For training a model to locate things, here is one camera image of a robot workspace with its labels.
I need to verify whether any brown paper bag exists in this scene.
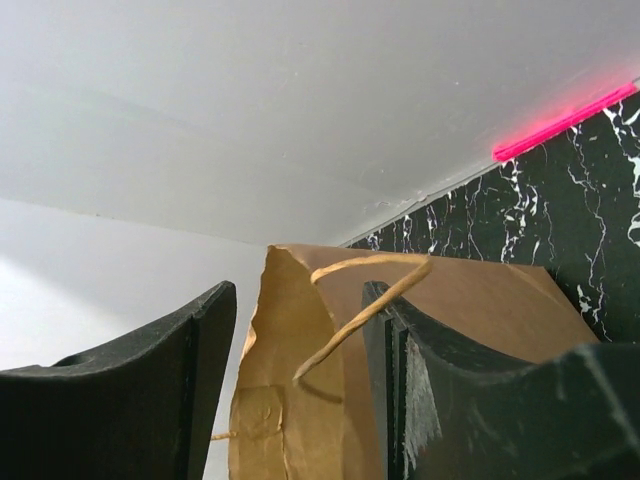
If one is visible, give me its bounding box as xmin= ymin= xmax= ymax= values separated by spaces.
xmin=228 ymin=244 xmax=596 ymax=479

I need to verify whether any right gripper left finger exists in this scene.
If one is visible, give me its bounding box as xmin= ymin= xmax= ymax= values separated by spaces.
xmin=1 ymin=281 xmax=237 ymax=479

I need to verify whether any pink tape strip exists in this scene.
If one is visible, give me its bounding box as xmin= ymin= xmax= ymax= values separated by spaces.
xmin=491 ymin=78 xmax=639 ymax=163

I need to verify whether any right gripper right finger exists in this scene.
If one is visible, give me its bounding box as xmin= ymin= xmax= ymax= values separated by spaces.
xmin=363 ymin=298 xmax=639 ymax=479

